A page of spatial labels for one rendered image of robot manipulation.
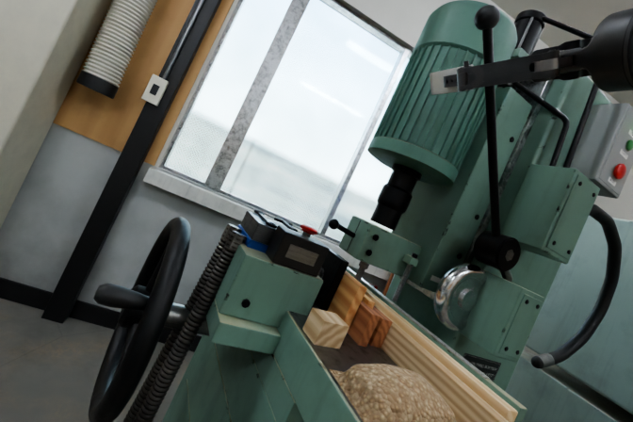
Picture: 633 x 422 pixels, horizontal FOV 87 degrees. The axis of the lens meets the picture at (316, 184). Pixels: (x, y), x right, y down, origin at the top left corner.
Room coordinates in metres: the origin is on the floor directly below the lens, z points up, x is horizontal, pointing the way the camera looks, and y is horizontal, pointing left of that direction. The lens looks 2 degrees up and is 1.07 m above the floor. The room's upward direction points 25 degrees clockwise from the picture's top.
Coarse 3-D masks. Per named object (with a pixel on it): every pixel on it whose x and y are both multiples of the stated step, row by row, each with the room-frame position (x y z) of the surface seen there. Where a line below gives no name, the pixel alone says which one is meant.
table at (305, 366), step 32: (224, 320) 0.45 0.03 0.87; (288, 320) 0.49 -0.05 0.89; (288, 352) 0.45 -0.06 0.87; (320, 352) 0.42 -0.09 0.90; (352, 352) 0.46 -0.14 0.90; (384, 352) 0.51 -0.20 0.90; (288, 384) 0.43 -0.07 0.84; (320, 384) 0.38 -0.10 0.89; (320, 416) 0.36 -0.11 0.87; (352, 416) 0.32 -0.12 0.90
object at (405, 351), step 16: (400, 336) 0.50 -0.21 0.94; (400, 352) 0.49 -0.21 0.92; (416, 352) 0.47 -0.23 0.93; (416, 368) 0.46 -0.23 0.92; (432, 368) 0.44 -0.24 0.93; (432, 384) 0.43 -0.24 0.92; (448, 384) 0.41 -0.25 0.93; (464, 384) 0.41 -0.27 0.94; (448, 400) 0.41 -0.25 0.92; (464, 400) 0.39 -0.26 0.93; (480, 400) 0.39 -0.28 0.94; (464, 416) 0.39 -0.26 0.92; (480, 416) 0.37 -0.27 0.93; (496, 416) 0.36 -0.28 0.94
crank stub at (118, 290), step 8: (104, 288) 0.39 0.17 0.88; (112, 288) 0.39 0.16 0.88; (120, 288) 0.40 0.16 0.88; (128, 288) 0.41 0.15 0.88; (96, 296) 0.38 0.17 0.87; (104, 296) 0.38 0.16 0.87; (112, 296) 0.39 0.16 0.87; (120, 296) 0.39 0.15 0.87; (128, 296) 0.40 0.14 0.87; (136, 296) 0.40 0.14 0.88; (144, 296) 0.41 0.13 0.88; (104, 304) 0.39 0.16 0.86; (112, 304) 0.39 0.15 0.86; (120, 304) 0.39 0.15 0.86; (128, 304) 0.40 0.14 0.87; (136, 304) 0.40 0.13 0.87; (144, 304) 0.41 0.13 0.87
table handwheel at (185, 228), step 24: (168, 240) 0.58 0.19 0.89; (144, 264) 0.62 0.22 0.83; (168, 264) 0.42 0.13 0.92; (144, 288) 0.50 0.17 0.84; (168, 288) 0.41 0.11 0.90; (144, 312) 0.39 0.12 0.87; (168, 312) 0.40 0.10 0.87; (120, 336) 0.57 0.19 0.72; (144, 336) 0.38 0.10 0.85; (120, 360) 0.44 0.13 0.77; (144, 360) 0.38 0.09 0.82; (96, 384) 0.50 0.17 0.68; (120, 384) 0.38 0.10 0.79; (96, 408) 0.40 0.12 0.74; (120, 408) 0.39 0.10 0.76
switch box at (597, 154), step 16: (592, 112) 0.66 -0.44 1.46; (608, 112) 0.64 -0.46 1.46; (624, 112) 0.62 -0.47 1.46; (592, 128) 0.65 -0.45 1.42; (608, 128) 0.63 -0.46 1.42; (624, 128) 0.62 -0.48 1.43; (592, 144) 0.64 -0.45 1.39; (608, 144) 0.62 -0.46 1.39; (624, 144) 0.63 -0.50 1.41; (576, 160) 0.65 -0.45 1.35; (592, 160) 0.63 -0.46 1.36; (608, 160) 0.62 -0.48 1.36; (624, 160) 0.64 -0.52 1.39; (592, 176) 0.62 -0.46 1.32; (608, 176) 0.63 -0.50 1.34; (624, 176) 0.65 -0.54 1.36; (608, 192) 0.65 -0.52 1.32
